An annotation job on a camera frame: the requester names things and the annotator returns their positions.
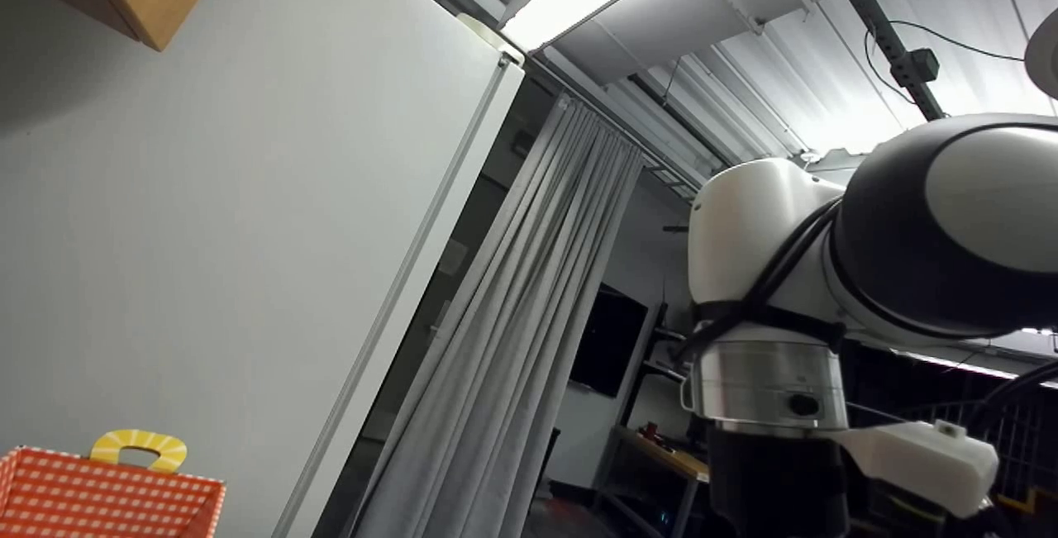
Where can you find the black shelf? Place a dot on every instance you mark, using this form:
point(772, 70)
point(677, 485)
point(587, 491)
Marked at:
point(657, 356)

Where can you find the white partition panel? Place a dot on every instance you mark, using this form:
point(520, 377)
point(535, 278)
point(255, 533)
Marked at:
point(248, 232)

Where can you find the black wall monitor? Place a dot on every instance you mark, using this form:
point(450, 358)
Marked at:
point(607, 344)

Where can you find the grey curtain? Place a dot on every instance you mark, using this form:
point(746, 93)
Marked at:
point(512, 340)

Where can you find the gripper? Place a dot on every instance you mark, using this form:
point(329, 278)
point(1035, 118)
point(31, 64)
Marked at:
point(777, 488)

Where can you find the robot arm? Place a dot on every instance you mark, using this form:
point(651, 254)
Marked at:
point(752, 224)

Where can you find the black ceiling strut with box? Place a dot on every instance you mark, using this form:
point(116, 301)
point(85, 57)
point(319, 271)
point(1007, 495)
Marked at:
point(880, 26)

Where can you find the wooden table with metal legs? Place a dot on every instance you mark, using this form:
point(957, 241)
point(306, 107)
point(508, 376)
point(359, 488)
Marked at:
point(674, 462)

